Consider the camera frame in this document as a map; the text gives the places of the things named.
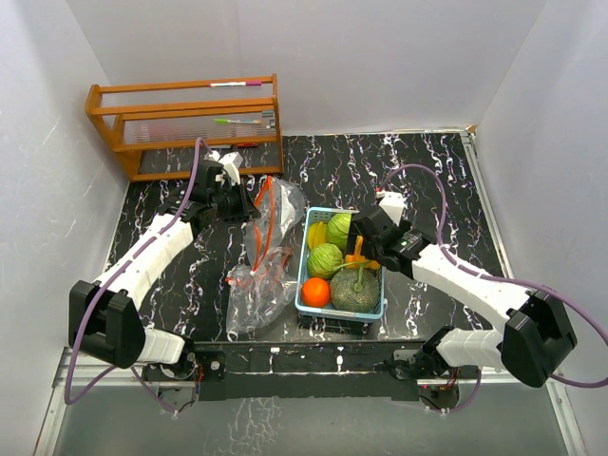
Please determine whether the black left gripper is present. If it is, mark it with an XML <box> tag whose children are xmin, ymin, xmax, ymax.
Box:
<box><xmin>209</xmin><ymin>179</ymin><xmax>261</xmax><ymax>225</ymax></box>

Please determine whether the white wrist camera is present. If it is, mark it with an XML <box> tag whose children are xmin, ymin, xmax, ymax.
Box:
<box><xmin>207</xmin><ymin>150</ymin><xmax>243</xmax><ymax>185</ymax></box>
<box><xmin>375</xmin><ymin>189</ymin><xmax>405</xmax><ymax>225</ymax></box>

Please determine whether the clear orange-zip bag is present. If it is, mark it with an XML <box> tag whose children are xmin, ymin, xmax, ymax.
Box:
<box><xmin>225</xmin><ymin>248</ymin><xmax>297</xmax><ymax>342</ymax></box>
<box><xmin>244</xmin><ymin>177</ymin><xmax>304</xmax><ymax>271</ymax></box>

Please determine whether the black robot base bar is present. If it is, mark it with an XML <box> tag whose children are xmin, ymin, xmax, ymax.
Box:
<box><xmin>142</xmin><ymin>339</ymin><xmax>481</xmax><ymax>403</ymax></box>

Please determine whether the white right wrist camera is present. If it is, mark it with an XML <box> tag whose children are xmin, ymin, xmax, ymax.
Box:
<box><xmin>375</xmin><ymin>189</ymin><xmax>405</xmax><ymax>225</ymax></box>

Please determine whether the grey binder clip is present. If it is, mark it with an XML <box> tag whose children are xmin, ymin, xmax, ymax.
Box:
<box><xmin>261</xmin><ymin>110</ymin><xmax>276</xmax><ymax>129</ymax></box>

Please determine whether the orange yellow bell pepper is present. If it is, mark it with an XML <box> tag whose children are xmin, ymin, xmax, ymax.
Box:
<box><xmin>345</xmin><ymin>236</ymin><xmax>380</xmax><ymax>271</ymax></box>

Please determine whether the green cabbage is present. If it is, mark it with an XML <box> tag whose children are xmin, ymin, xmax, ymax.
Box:
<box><xmin>307</xmin><ymin>243</ymin><xmax>343</xmax><ymax>279</ymax></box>
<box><xmin>326</xmin><ymin>213</ymin><xmax>352</xmax><ymax>252</ymax></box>

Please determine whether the green cabbage lower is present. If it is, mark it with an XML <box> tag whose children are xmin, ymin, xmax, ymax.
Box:
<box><xmin>307</xmin><ymin>243</ymin><xmax>343</xmax><ymax>279</ymax></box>

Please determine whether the light blue plastic basket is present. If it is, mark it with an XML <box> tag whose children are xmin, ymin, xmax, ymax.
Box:
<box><xmin>294</xmin><ymin>206</ymin><xmax>386</xmax><ymax>321</ymax></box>

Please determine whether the crumpled clear orange-zip bag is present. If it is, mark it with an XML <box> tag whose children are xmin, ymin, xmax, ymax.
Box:
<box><xmin>225</xmin><ymin>248</ymin><xmax>297</xmax><ymax>342</ymax></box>

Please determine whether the yellow starfruit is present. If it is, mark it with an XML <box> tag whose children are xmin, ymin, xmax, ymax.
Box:
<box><xmin>307</xmin><ymin>221</ymin><xmax>327</xmax><ymax>250</ymax></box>

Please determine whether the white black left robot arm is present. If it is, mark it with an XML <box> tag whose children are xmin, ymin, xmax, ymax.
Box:
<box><xmin>68</xmin><ymin>152</ymin><xmax>259</xmax><ymax>379</ymax></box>

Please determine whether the green cabbage upper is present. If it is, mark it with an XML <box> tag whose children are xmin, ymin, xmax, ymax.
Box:
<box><xmin>326</xmin><ymin>213</ymin><xmax>352</xmax><ymax>252</ymax></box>

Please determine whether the wooden shelf rack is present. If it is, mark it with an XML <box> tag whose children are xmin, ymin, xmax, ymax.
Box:
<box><xmin>85</xmin><ymin>74</ymin><xmax>284</xmax><ymax>182</ymax></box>

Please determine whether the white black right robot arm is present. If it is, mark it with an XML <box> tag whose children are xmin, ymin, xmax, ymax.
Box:
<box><xmin>347</xmin><ymin>206</ymin><xmax>577</xmax><ymax>388</ymax></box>

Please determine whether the netted green melon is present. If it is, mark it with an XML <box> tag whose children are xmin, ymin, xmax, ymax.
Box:
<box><xmin>330</xmin><ymin>268</ymin><xmax>380</xmax><ymax>314</ymax></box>

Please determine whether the orange fruit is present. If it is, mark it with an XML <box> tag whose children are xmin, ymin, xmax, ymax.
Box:
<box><xmin>301</xmin><ymin>277</ymin><xmax>331</xmax><ymax>308</ymax></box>

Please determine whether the green capped marker pen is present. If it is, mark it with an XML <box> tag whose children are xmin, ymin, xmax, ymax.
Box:
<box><xmin>214</xmin><ymin>118</ymin><xmax>262</xmax><ymax>125</ymax></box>

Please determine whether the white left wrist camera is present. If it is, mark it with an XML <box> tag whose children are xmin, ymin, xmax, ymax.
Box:
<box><xmin>207</xmin><ymin>150</ymin><xmax>243</xmax><ymax>185</ymax></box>

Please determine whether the pink white marker pen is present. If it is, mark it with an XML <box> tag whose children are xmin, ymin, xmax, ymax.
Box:
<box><xmin>209</xmin><ymin>81</ymin><xmax>263</xmax><ymax>88</ymax></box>

